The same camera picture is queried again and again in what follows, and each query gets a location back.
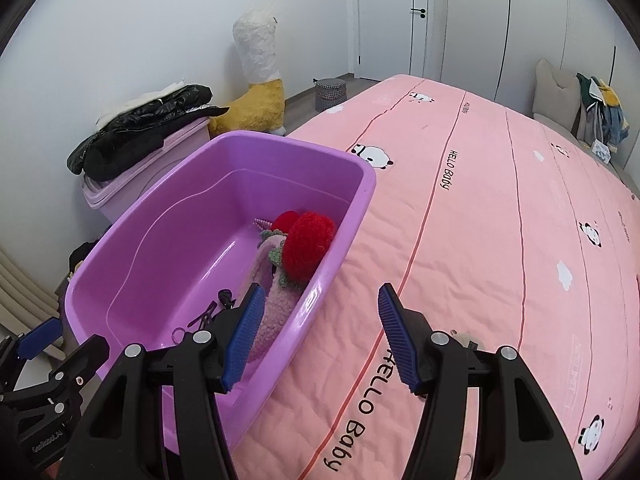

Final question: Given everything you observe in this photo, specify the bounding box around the white yellow alpaca plush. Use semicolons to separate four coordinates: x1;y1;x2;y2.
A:
207;10;288;137

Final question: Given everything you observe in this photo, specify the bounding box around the grey woven basket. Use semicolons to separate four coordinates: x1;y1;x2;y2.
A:
314;78;347;115

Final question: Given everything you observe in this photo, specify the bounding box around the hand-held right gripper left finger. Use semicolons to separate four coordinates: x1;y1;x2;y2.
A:
57;283;266;480

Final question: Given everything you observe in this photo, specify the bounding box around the pile of clothes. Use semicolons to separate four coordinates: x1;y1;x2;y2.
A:
575;72;630;153

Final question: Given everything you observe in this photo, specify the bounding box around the white door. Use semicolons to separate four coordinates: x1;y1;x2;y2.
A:
410;0;448;81

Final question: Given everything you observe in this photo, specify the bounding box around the small dark cloth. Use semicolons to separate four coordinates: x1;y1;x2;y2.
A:
67;241;103;281

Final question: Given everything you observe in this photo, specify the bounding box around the dark hair clip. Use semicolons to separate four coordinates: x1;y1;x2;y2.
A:
172;301;221;342

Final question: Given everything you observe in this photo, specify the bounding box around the black puffer jacket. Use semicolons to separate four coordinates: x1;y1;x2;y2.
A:
66;84;231;182

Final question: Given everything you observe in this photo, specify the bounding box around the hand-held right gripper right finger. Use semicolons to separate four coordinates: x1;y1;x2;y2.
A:
378;283;583;480

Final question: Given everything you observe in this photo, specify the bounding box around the beige cushion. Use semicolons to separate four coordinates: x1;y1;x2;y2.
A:
531;57;583;133

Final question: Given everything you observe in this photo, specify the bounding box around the purple plastic bin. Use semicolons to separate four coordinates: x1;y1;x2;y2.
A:
64;130;377;453

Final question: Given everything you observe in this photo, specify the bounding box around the light purple storage box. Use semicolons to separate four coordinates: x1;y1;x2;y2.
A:
81;119;211;226

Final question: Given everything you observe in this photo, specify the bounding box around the pink strawberry plush headband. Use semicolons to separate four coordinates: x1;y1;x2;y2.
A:
247;210;337;361

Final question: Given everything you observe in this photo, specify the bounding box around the pink panda print quilt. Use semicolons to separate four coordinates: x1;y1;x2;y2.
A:
162;74;640;480

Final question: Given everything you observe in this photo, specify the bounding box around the beige slatted panel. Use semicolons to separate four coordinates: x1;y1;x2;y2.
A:
0;247;66;356

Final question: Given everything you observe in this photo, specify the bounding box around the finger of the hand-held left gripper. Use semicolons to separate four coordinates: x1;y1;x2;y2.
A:
0;334;111;406
0;316;65;376

